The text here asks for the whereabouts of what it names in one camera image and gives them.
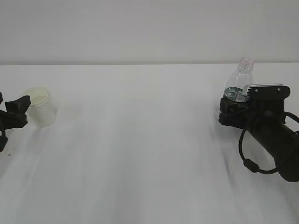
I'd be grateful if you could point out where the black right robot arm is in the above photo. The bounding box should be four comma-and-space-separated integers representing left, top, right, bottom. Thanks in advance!
219, 97, 299, 182

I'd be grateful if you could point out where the white paper cup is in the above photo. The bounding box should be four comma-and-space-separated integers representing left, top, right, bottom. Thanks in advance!
22, 86, 56, 128

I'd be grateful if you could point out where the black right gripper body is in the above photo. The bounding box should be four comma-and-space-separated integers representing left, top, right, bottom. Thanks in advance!
240, 99, 286, 133

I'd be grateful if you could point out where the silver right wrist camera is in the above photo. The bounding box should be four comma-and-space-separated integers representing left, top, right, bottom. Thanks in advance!
241, 84, 291, 102

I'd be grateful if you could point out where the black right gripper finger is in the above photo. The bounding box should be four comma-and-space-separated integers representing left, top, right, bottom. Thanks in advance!
219, 97, 249, 128

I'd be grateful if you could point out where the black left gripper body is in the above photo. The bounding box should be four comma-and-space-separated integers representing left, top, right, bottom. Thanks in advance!
0, 130, 8, 152

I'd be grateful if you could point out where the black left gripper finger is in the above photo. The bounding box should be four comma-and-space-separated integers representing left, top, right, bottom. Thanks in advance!
0, 95, 31, 131
0, 92, 3, 104

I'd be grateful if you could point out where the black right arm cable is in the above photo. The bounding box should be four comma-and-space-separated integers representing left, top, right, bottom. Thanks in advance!
238, 112, 299, 175

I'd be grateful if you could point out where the clear water bottle green label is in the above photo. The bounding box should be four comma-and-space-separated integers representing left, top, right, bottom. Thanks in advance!
224, 57, 254, 103

